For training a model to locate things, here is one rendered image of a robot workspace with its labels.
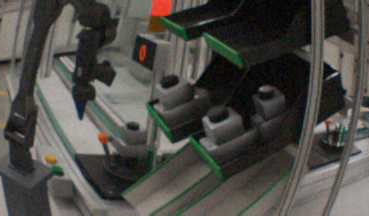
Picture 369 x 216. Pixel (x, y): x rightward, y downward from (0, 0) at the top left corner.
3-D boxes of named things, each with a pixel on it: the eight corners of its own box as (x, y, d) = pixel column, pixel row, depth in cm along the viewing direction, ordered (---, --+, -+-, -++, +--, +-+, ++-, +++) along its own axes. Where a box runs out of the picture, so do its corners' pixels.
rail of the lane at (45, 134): (95, 237, 114) (92, 205, 111) (26, 115, 187) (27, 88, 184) (114, 238, 116) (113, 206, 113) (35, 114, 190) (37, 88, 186)
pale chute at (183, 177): (153, 233, 100) (138, 222, 98) (134, 206, 112) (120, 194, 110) (271, 143, 101) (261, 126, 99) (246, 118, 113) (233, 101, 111)
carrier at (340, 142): (329, 166, 154) (338, 130, 150) (296, 142, 174) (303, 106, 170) (360, 155, 166) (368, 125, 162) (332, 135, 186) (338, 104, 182)
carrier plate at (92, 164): (106, 202, 118) (106, 195, 117) (74, 159, 138) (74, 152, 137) (200, 199, 130) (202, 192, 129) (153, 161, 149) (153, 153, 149)
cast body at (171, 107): (168, 130, 99) (154, 90, 96) (158, 121, 103) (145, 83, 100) (215, 108, 101) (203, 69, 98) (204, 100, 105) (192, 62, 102)
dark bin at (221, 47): (241, 70, 78) (224, 22, 75) (206, 46, 90) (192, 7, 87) (351, 30, 83) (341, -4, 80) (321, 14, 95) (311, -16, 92)
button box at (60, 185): (53, 196, 121) (50, 177, 120) (36, 162, 139) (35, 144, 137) (73, 198, 125) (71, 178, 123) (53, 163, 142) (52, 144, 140)
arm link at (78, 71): (75, 63, 113) (99, 62, 114) (75, 47, 130) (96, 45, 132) (72, 101, 115) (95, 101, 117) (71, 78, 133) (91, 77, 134)
